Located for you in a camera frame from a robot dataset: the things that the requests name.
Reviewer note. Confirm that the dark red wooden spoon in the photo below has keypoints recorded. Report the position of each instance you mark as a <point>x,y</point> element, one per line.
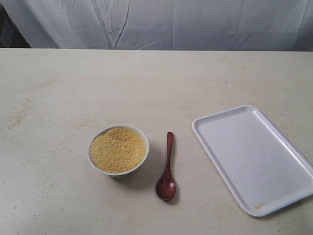
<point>166,187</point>

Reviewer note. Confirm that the yellow-brown granular powder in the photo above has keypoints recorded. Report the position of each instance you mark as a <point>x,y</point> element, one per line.
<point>117,151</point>

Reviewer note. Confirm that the white ceramic bowl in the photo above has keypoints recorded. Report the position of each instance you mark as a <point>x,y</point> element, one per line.
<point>117,172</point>

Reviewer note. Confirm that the white cloth backdrop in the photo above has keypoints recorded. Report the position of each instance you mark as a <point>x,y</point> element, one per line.
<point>266,25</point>

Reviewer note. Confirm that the white rectangular plastic tray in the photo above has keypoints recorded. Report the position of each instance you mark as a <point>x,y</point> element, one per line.
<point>261,168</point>

